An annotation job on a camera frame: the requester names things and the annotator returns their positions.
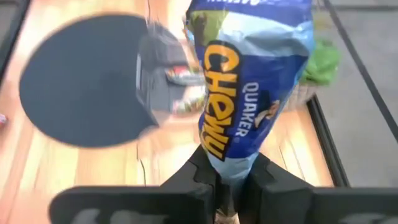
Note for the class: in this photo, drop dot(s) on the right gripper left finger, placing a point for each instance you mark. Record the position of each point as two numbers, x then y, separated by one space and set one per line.
140 205

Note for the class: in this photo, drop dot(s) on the blue granola bar wrapper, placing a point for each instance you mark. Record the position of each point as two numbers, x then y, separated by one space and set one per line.
248 93

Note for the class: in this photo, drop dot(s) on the clear plastic bin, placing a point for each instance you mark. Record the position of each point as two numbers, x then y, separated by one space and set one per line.
155 99
168 46

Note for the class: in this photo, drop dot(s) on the succulent in patterned pot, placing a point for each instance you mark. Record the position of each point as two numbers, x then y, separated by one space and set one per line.
323 62

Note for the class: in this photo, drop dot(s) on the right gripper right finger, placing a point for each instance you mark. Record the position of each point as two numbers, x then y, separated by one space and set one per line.
311 205

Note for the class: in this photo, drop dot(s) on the round dark woven placemat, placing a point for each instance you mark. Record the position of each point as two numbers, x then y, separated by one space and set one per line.
87 81

